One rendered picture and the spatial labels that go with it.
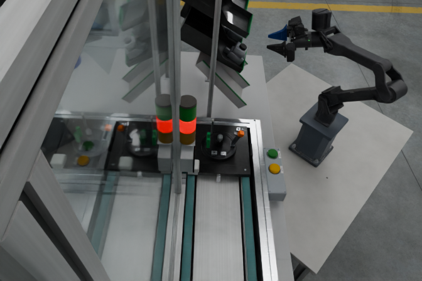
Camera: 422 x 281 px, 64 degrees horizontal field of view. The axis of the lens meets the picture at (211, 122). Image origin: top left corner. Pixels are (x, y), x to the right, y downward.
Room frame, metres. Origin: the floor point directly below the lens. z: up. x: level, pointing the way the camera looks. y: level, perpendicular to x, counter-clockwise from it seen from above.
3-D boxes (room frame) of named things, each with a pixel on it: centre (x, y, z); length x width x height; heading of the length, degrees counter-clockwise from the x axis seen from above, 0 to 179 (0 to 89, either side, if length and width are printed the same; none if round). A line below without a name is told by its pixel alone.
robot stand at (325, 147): (0.94, -0.45, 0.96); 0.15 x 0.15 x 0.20; 51
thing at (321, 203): (0.97, -0.41, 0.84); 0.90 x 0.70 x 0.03; 141
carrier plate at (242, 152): (0.82, -0.04, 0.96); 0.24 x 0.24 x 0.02; 3
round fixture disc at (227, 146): (0.82, -0.04, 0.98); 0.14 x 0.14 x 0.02
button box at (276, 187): (0.74, -0.26, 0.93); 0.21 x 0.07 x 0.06; 3
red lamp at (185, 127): (0.62, 0.07, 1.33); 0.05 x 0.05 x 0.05
